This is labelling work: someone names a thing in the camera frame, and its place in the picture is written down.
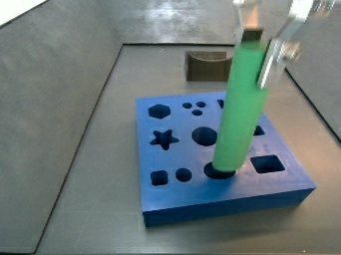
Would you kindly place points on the blue foam shape board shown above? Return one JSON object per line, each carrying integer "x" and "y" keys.
{"x": 182, "y": 189}

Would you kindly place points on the black curved holder stand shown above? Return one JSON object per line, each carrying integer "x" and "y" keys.
{"x": 206, "y": 66}

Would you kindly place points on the green oval peg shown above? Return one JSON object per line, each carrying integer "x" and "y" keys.
{"x": 242, "y": 107}

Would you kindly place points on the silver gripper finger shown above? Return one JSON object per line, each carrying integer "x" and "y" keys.
{"x": 282, "y": 50}

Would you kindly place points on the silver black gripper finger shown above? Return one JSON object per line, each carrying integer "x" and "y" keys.
{"x": 247, "y": 28}

